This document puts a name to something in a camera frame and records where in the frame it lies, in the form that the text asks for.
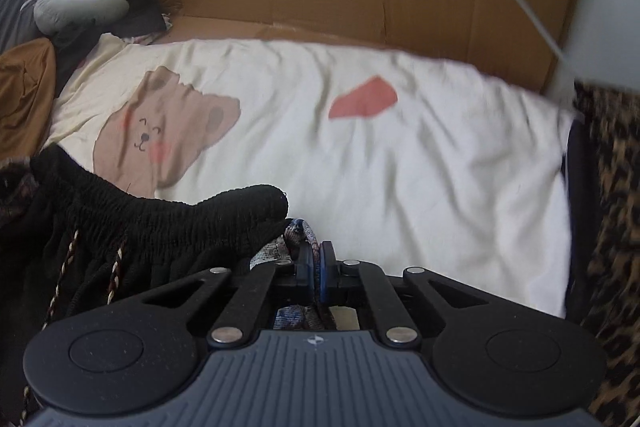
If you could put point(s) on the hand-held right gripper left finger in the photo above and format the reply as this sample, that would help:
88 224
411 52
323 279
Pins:
309 277

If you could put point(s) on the leopard print cloth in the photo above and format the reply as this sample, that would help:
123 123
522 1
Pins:
615 187

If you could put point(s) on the bear print bed sheet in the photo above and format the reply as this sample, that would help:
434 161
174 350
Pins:
350 187

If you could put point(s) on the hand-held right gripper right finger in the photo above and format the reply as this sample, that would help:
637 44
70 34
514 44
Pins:
327 272

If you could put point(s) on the brown garment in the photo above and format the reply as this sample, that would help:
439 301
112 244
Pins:
25 92

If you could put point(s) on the dark blue cloth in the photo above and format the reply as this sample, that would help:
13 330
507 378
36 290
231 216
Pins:
580 217

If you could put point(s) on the grey neck pillow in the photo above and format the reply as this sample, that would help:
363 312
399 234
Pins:
65 9

